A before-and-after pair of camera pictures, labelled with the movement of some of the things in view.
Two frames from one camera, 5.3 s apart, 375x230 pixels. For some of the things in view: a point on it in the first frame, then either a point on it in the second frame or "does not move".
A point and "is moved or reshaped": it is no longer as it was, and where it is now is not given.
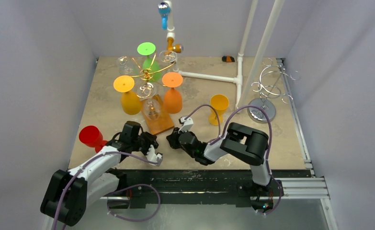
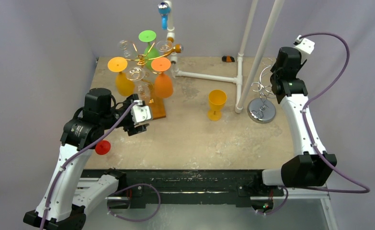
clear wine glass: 152,106 to 142,89
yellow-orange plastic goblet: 131,103 is moved or reshaped
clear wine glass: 167,56 to 164,46
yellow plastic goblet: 220,102 is moved or reshaped
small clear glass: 128,65 to 128,49
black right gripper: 175,139 to 276,67
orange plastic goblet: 173,100 to 164,88
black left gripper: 150,139 to 131,128
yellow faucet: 177,48 does not move
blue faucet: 164,9 does not move
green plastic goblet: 148,48 to 151,52
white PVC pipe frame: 237,79 does not move
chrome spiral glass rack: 273,83 does not move
